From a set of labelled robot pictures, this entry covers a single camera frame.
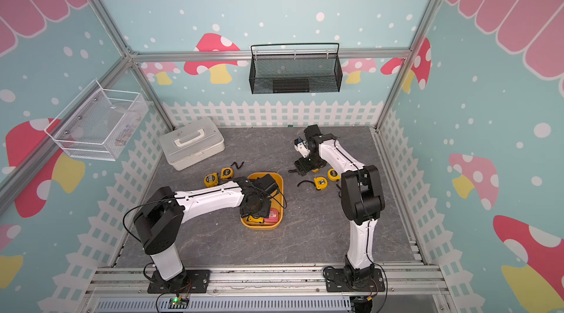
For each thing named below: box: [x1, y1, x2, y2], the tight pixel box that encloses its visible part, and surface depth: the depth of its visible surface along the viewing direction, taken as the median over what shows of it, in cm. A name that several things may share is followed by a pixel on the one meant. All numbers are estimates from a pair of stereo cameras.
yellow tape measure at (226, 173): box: [220, 166, 235, 181], surface depth 102 cm
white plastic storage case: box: [159, 117, 225, 172], surface depth 102 cm
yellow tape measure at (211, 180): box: [203, 171, 219, 188], surface depth 99 cm
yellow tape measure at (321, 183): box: [313, 176, 329, 191], surface depth 99 cm
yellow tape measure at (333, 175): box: [326, 168, 342, 182], surface depth 102 cm
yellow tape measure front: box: [246, 215, 266, 224], surface depth 87 cm
